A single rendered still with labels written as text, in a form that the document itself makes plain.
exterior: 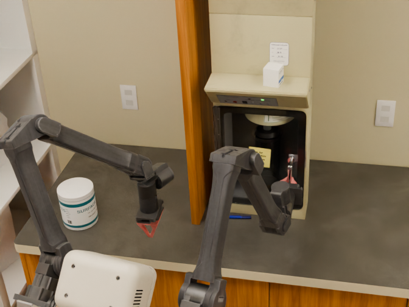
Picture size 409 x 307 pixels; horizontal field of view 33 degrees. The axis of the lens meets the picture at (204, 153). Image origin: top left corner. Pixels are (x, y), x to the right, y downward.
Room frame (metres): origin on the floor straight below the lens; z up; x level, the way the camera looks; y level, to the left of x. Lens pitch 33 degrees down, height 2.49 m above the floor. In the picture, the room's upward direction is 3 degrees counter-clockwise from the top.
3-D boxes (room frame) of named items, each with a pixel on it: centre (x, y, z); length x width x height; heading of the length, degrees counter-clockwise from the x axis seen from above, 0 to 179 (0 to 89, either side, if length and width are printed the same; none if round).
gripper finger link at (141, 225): (1.72, 0.19, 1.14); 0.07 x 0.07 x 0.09; 76
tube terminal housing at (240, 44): (2.10, -0.22, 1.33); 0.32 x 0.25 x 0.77; 76
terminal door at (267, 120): (1.97, -0.19, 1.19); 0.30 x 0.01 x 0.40; 75
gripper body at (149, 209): (1.73, 0.18, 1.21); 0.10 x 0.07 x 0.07; 166
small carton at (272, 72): (1.91, -0.23, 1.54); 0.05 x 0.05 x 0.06; 64
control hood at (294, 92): (1.92, -0.18, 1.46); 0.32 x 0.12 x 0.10; 76
